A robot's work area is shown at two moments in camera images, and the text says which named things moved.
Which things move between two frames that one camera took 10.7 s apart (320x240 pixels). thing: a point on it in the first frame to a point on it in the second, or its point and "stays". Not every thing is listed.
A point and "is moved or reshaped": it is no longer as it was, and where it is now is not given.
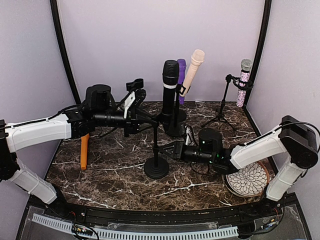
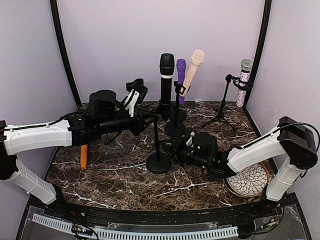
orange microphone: (84, 146) is moved or reshaped
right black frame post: (267, 17) stays
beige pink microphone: (197, 58) stays
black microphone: (170, 71) is moved or reshaped
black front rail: (164, 218) stays
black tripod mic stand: (244, 84) stays
